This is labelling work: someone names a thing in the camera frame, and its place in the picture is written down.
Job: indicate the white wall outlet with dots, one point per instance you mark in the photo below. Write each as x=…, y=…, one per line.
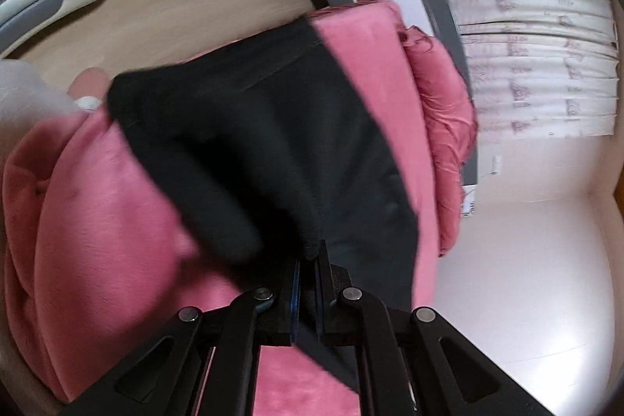
x=496, y=165

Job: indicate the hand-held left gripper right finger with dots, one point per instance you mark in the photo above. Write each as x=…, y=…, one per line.
x=320, y=299

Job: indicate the person's left foot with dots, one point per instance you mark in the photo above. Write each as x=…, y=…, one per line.
x=87, y=82

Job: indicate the pink fleece blanket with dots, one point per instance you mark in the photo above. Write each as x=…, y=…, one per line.
x=97, y=226

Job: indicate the black pants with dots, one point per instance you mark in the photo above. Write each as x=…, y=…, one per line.
x=243, y=128

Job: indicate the person's left leg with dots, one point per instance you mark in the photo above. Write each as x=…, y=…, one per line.
x=29, y=99

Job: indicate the white patterned curtain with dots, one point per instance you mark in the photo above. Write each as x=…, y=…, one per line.
x=536, y=55

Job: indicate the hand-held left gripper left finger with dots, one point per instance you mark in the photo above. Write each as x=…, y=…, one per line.
x=294, y=301

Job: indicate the pink crumpled duvet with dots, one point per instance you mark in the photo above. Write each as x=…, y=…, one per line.
x=443, y=114

